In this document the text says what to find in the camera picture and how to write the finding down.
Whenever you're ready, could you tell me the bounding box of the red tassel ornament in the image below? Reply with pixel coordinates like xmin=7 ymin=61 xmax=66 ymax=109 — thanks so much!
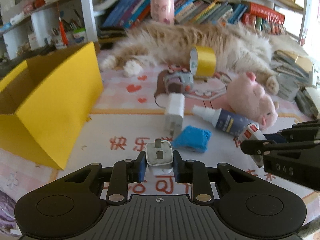
xmin=59 ymin=17 xmax=68 ymax=46

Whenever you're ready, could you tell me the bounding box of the small white charger plug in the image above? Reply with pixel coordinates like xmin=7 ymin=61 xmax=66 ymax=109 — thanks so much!
xmin=145 ymin=139 xmax=174 ymax=176

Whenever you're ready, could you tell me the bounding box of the blue bag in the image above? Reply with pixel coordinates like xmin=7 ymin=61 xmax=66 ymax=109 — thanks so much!
xmin=172 ymin=126 xmax=212 ymax=153

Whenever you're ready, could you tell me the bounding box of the stack of papers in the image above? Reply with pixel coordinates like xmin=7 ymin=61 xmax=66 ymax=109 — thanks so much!
xmin=271 ymin=50 xmax=319 ymax=119

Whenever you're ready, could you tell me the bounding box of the white green lid jar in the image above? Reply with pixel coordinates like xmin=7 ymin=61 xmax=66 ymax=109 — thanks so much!
xmin=73 ymin=28 xmax=88 ymax=44

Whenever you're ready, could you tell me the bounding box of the pink plush pig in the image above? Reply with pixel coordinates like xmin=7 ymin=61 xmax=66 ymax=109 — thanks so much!
xmin=226 ymin=72 xmax=279 ymax=129

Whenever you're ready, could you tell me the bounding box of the yellow tape roll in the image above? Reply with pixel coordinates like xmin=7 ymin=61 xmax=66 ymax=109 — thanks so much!
xmin=189 ymin=46 xmax=216 ymax=78

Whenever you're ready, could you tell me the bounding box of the fluffy orange white cat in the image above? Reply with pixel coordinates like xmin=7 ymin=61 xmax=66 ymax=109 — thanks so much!
xmin=99 ymin=21 xmax=307 ymax=95

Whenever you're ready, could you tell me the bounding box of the pink checkered tablecloth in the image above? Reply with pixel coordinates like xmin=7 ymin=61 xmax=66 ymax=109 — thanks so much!
xmin=1 ymin=65 xmax=319 ymax=224

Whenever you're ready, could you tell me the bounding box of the white tall charger plug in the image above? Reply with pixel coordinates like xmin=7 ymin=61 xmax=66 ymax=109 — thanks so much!
xmin=164 ymin=93 xmax=185 ymax=138

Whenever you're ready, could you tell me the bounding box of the white bookshelf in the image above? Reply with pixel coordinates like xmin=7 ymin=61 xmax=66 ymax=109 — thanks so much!
xmin=1 ymin=0 xmax=305 ymax=59

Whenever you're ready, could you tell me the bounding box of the small toy truck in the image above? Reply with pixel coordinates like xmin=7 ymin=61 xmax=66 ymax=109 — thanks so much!
xmin=163 ymin=68 xmax=194 ymax=94

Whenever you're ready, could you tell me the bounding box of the yellow cardboard box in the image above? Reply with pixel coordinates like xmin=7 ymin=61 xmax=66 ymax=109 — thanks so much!
xmin=1 ymin=42 xmax=104 ymax=170

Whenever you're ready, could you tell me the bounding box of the navy spray bottle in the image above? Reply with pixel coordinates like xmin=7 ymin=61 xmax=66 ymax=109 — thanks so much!
xmin=191 ymin=106 xmax=260 ymax=137

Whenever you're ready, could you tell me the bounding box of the pink cartoon cup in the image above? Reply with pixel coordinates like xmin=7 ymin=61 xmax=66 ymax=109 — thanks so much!
xmin=150 ymin=0 xmax=175 ymax=25

